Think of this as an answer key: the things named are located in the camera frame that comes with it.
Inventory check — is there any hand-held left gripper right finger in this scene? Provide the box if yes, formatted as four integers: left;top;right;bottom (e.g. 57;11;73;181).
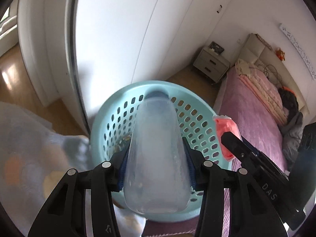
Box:
182;137;288;237

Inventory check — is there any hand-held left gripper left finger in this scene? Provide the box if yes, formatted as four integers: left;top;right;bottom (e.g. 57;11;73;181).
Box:
28;149;129;237

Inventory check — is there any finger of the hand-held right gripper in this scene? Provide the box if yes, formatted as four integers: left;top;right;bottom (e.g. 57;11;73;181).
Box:
220;132;289;181

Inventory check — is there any red snack packet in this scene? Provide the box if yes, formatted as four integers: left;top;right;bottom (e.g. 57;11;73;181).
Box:
213;115;241;161

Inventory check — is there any clear plastic bottle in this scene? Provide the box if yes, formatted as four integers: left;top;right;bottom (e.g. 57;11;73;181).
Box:
123;90;192;215

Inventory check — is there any teal perforated basket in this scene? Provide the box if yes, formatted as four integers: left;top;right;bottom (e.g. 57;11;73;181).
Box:
90;80;234;223

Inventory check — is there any grey garment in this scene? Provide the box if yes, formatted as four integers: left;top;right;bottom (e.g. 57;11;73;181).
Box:
279;111;305;160

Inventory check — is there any cream folded blanket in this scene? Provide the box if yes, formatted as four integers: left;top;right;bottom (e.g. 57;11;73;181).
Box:
234;59;289;125

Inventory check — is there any black garment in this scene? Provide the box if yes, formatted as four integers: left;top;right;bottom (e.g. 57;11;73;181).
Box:
278;87;300;111

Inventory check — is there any beige nightstand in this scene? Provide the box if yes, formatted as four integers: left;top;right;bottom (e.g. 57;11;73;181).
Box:
193;47;230;83

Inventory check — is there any beige padded bed headboard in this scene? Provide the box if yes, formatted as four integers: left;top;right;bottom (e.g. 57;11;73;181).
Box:
241;33;311;115

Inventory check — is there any leopard-print pillow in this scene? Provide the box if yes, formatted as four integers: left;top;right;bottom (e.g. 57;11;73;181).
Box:
255;33;274;51

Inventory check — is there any white wardrobe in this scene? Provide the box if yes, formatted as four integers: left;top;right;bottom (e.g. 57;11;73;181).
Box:
18;0;250;131

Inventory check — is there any black cable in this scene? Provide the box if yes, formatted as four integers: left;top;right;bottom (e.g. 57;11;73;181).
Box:
257;64;280;80

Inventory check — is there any dark photo frame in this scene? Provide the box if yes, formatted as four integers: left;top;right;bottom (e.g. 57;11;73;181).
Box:
209;41;225;54

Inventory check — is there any white patterned wall strip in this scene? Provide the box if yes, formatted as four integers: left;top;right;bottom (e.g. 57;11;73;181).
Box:
280;23;316;80

